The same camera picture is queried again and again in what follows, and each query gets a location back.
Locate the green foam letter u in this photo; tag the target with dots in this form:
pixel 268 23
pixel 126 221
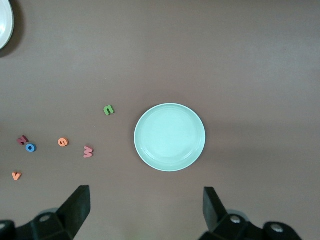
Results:
pixel 106 112

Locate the maroon foam letter z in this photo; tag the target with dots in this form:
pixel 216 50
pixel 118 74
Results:
pixel 22 140

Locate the orange foam letter e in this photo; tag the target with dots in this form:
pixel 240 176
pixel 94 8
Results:
pixel 60 143

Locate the blue foam letter o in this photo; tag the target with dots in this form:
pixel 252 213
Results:
pixel 27 149

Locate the pink foam letter w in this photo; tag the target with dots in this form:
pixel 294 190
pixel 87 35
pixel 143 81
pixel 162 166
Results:
pixel 88 152

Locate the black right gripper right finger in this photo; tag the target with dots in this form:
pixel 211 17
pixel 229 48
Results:
pixel 213 212

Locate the beige plate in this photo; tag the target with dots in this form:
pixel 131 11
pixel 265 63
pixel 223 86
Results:
pixel 5 22

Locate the green plate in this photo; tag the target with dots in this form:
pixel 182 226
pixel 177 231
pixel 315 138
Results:
pixel 170 137

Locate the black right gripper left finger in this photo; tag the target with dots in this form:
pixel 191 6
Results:
pixel 75 212

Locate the orange foam letter v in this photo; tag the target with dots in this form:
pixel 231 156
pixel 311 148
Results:
pixel 16 177

